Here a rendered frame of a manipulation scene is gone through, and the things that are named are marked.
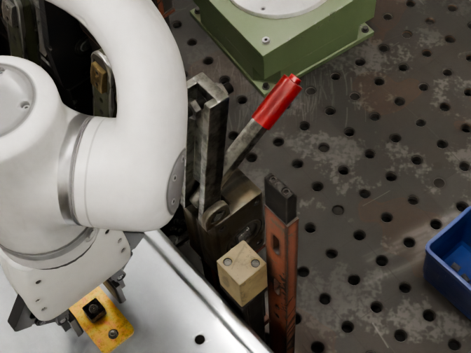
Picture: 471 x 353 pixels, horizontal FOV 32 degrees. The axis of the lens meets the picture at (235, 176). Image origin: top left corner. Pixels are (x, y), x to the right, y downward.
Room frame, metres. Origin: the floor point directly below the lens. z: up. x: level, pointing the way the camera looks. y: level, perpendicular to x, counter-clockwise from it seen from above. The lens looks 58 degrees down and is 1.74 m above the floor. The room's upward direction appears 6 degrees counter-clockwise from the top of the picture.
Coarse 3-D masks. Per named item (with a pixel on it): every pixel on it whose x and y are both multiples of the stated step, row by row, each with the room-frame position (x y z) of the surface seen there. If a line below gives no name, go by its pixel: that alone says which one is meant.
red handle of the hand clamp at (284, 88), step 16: (288, 80) 0.46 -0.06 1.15; (272, 96) 0.46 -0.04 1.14; (288, 96) 0.45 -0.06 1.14; (256, 112) 0.45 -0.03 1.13; (272, 112) 0.44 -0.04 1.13; (256, 128) 0.44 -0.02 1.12; (240, 144) 0.43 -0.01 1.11; (224, 160) 0.42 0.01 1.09; (240, 160) 0.42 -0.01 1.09; (224, 176) 0.41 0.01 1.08; (192, 192) 0.40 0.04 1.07
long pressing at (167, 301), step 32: (160, 256) 0.37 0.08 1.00; (0, 288) 0.35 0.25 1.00; (128, 288) 0.34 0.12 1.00; (160, 288) 0.34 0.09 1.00; (192, 288) 0.33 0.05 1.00; (0, 320) 0.32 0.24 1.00; (128, 320) 0.31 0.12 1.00; (160, 320) 0.30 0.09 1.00; (192, 320) 0.30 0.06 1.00; (224, 320) 0.30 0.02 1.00; (0, 352) 0.29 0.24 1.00; (32, 352) 0.28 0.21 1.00; (64, 352) 0.28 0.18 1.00; (96, 352) 0.28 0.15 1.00; (128, 352) 0.27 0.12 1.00; (160, 352) 0.27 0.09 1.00; (192, 352) 0.27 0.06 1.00; (224, 352) 0.26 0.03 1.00; (256, 352) 0.26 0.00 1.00
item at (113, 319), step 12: (96, 288) 0.34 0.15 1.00; (84, 300) 0.33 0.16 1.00; (96, 300) 0.32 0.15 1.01; (108, 300) 0.33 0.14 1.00; (72, 312) 0.32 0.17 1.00; (84, 312) 0.32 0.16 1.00; (96, 312) 0.31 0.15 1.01; (108, 312) 0.31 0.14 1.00; (120, 312) 0.31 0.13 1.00; (84, 324) 0.30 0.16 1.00; (96, 324) 0.30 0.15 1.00; (108, 324) 0.30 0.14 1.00; (120, 324) 0.30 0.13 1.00; (96, 336) 0.29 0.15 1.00; (108, 336) 0.29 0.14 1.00; (120, 336) 0.29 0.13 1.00; (108, 348) 0.28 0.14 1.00
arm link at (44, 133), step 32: (0, 64) 0.34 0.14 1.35; (32, 64) 0.34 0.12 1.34; (0, 96) 0.32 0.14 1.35; (32, 96) 0.32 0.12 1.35; (0, 128) 0.29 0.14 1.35; (32, 128) 0.29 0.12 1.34; (64, 128) 0.31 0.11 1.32; (0, 160) 0.28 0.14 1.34; (32, 160) 0.28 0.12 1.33; (64, 160) 0.29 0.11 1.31; (0, 192) 0.27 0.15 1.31; (32, 192) 0.28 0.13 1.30; (64, 192) 0.28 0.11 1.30; (0, 224) 0.28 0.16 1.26; (32, 224) 0.27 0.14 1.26; (64, 224) 0.27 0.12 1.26
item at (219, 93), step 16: (192, 80) 0.42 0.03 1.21; (208, 80) 0.42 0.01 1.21; (192, 96) 0.42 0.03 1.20; (208, 96) 0.41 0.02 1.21; (224, 96) 0.40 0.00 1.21; (192, 112) 0.40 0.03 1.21; (208, 112) 0.39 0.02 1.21; (224, 112) 0.40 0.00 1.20; (192, 128) 0.41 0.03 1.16; (208, 128) 0.39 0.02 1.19; (224, 128) 0.40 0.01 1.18; (192, 144) 0.41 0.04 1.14; (208, 144) 0.39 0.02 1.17; (224, 144) 0.40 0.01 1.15; (192, 160) 0.41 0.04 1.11; (208, 160) 0.39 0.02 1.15; (192, 176) 0.41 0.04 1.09; (208, 176) 0.38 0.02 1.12; (208, 192) 0.38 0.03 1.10
